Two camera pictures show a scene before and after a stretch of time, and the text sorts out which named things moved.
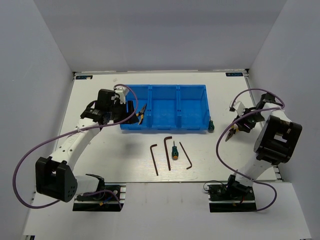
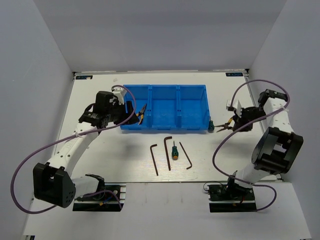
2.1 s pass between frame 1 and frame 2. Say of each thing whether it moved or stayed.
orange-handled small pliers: moved
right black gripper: stayed
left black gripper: stayed
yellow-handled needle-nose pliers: stayed
